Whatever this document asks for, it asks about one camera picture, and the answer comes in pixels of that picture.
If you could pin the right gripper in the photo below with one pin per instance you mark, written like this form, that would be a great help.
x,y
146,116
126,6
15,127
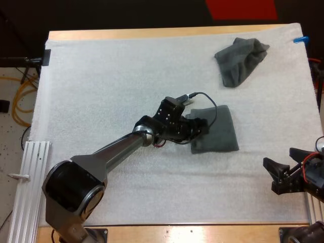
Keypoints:
x,y
312,177

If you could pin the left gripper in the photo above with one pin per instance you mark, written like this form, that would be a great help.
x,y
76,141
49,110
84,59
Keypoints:
x,y
183,129

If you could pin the grey-green towel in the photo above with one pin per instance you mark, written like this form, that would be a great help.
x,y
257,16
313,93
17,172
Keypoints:
x,y
220,131
238,63

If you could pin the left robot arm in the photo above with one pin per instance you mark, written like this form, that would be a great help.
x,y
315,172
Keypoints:
x,y
119,152

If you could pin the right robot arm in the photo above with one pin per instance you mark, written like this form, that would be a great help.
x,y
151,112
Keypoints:
x,y
310,233

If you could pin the crumpled grey-green towel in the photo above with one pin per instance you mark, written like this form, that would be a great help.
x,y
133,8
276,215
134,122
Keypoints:
x,y
238,63

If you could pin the blue clip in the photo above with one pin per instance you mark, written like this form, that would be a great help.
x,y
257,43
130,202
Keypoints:
x,y
301,39

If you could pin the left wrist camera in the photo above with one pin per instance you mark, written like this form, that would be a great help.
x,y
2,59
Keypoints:
x,y
186,99

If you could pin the ribbed aluminium rail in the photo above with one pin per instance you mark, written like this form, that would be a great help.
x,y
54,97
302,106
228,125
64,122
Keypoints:
x,y
29,187
314,208

